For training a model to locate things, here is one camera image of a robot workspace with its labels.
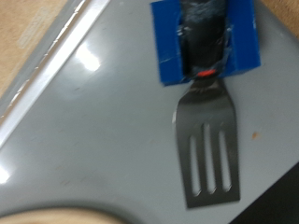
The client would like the silver toaster oven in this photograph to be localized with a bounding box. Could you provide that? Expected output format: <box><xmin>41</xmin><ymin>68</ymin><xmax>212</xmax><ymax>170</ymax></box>
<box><xmin>0</xmin><ymin>0</ymin><xmax>299</xmax><ymax>224</ymax></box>

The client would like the metal spatula with blue block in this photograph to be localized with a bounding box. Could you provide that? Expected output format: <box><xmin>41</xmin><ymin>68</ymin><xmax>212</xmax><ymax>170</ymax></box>
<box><xmin>149</xmin><ymin>0</ymin><xmax>262</xmax><ymax>210</ymax></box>

